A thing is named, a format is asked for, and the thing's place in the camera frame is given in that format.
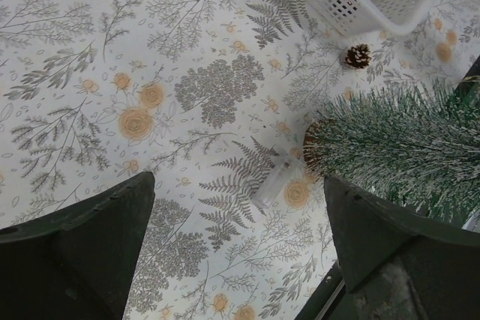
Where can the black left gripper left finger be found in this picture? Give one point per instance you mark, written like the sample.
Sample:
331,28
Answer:
77,262

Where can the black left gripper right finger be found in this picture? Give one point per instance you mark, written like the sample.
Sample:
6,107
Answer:
397,264

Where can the small green christmas tree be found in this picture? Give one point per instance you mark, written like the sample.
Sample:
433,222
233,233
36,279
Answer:
416,147

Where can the frosted pine cone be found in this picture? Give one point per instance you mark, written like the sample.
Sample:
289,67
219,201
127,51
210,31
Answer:
358,57

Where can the clear plastic tube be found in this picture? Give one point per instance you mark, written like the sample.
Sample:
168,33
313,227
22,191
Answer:
273,184

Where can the floral patterned table mat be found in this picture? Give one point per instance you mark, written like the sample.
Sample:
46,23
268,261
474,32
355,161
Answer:
204,94

